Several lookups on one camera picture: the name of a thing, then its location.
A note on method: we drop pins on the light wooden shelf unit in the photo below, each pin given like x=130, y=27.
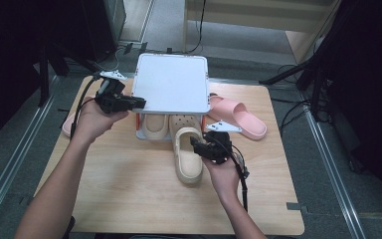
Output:
x=262, y=16

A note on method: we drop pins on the black metal stand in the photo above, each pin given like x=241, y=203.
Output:
x=44, y=76

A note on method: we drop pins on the person's right hand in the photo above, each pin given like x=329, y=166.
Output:
x=225, y=181

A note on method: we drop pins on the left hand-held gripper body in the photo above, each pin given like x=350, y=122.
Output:
x=112, y=99

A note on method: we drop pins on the person's left hand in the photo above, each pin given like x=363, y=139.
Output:
x=91, y=124

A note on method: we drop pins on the grey shoe rack orange posts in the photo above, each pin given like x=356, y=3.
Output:
x=172, y=83

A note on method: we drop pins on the black tripod stand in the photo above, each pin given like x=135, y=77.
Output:
x=315, y=73

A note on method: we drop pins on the metal floor rail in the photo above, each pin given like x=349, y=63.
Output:
x=335, y=172
x=16, y=159

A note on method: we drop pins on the dark cabinet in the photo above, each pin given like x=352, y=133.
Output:
x=109, y=23

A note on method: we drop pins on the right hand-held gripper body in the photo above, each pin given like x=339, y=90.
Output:
x=219, y=147

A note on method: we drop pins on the cream clog shoe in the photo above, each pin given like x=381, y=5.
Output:
x=155, y=127
x=187, y=166

